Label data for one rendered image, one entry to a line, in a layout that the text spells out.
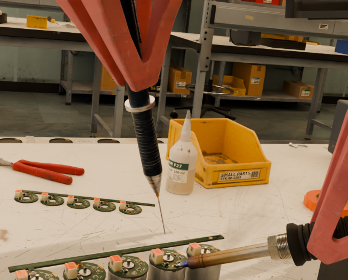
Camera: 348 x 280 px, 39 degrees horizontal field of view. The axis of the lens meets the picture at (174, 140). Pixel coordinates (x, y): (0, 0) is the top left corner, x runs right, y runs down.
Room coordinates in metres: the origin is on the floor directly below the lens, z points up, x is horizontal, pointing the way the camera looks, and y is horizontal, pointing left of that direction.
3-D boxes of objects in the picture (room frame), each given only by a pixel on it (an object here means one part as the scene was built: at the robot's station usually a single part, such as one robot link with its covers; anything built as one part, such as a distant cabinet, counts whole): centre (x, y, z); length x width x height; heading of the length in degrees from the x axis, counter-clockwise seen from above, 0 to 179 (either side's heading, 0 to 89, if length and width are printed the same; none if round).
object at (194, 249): (0.30, -0.02, 0.82); 0.01 x 0.01 x 0.01; 30
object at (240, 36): (3.07, -0.35, 0.80); 0.15 x 0.12 x 0.10; 41
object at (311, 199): (0.57, -0.20, 0.76); 0.06 x 0.06 x 0.01
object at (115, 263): (0.27, 0.03, 0.82); 0.01 x 0.01 x 0.01; 30
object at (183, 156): (0.57, -0.01, 0.80); 0.03 x 0.03 x 0.10
